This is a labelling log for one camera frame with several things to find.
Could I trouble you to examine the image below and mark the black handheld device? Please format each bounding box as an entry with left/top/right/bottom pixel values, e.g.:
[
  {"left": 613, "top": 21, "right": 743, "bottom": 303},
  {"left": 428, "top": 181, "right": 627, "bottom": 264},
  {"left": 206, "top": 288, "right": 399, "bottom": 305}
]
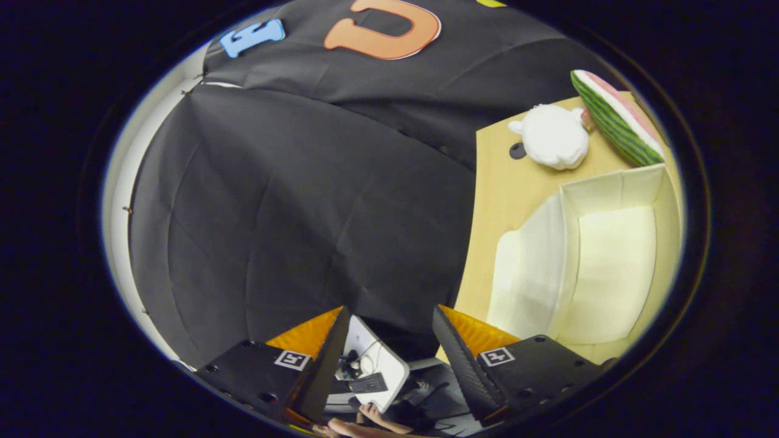
[{"left": 349, "top": 373, "right": 389, "bottom": 394}]

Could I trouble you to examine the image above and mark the white plush toy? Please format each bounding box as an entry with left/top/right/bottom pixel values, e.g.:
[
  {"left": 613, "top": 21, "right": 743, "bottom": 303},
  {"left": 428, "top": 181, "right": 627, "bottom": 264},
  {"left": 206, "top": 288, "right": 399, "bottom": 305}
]
[{"left": 508, "top": 103, "right": 590, "bottom": 171}]

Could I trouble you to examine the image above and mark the black backdrop cloth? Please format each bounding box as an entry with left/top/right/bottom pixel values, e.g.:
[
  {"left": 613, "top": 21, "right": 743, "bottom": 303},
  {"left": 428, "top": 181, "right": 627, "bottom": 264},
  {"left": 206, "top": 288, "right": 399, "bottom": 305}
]
[{"left": 128, "top": 0, "right": 627, "bottom": 369}]

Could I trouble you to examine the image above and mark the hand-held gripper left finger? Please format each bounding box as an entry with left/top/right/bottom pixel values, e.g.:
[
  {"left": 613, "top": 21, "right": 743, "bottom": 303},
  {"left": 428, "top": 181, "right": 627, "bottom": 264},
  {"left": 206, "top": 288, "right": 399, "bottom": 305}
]
[{"left": 195, "top": 306, "right": 352, "bottom": 425}]

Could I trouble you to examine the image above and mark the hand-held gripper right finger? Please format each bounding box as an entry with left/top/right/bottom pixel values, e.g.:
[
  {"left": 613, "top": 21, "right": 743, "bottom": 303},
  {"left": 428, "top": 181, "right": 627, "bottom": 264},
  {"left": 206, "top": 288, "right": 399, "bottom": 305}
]
[{"left": 433, "top": 304, "right": 609, "bottom": 427}]

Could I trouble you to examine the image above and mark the watermelon slice plush toy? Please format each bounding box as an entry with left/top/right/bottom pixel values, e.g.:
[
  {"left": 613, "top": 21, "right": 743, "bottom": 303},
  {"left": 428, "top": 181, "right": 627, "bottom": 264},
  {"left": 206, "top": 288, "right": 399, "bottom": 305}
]
[{"left": 570, "top": 69, "right": 666, "bottom": 167}]

